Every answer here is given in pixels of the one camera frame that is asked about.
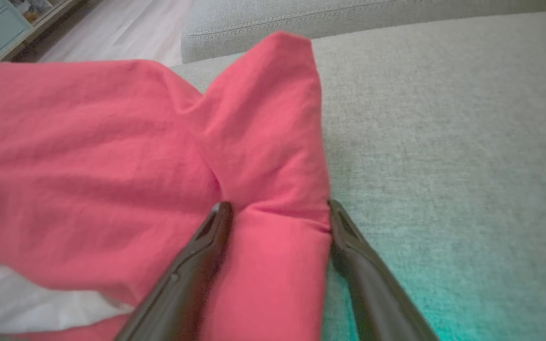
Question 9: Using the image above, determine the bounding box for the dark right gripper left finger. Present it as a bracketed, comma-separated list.
[114, 201, 235, 341]

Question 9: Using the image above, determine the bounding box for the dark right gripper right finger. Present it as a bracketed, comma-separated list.
[328, 198, 440, 341]

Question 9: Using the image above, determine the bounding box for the red Bulls 23 jersey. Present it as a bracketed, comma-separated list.
[0, 31, 333, 341]

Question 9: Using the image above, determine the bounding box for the large grey fabric sofa seat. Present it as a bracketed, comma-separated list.
[169, 9, 546, 341]

